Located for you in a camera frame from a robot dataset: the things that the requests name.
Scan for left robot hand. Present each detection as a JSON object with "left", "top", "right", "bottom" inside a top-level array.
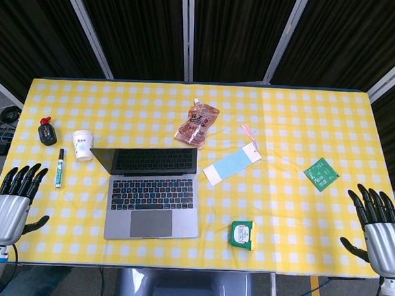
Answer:
[{"left": 0, "top": 161, "right": 52, "bottom": 247}]

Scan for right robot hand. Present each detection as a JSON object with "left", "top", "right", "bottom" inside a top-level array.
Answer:
[{"left": 338, "top": 182, "right": 395, "bottom": 278}]

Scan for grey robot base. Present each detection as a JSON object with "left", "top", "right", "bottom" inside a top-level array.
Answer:
[{"left": 112, "top": 267, "right": 255, "bottom": 296}]

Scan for grey laptop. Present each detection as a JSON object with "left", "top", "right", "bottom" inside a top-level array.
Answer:
[{"left": 86, "top": 144, "right": 202, "bottom": 243}]

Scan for black white marker pen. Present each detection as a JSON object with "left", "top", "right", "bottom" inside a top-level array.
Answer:
[{"left": 54, "top": 147, "right": 65, "bottom": 190}]

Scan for green square sachet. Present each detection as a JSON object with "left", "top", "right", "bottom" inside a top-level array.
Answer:
[{"left": 302, "top": 156, "right": 341, "bottom": 194}]

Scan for black bottle with red cap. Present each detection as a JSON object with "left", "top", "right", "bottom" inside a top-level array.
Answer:
[{"left": 36, "top": 115, "right": 59, "bottom": 147}]

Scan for white paper cup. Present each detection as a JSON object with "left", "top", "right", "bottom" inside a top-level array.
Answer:
[{"left": 70, "top": 129, "right": 95, "bottom": 162}]

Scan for green white tissue pack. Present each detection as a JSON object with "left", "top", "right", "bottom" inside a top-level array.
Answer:
[{"left": 228, "top": 219, "right": 257, "bottom": 251}]

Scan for yellow checkered tablecloth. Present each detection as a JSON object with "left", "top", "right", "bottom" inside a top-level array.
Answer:
[{"left": 0, "top": 76, "right": 395, "bottom": 279}]

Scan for blue white bookmark with tassel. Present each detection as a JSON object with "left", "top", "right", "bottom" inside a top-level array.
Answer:
[{"left": 202, "top": 123, "right": 263, "bottom": 191}]

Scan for orange spout drink pouch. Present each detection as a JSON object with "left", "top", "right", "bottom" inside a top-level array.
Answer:
[{"left": 173, "top": 97, "right": 221, "bottom": 151}]

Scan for cables on floor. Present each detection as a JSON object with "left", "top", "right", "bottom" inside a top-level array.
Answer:
[{"left": 0, "top": 103, "right": 23, "bottom": 149}]

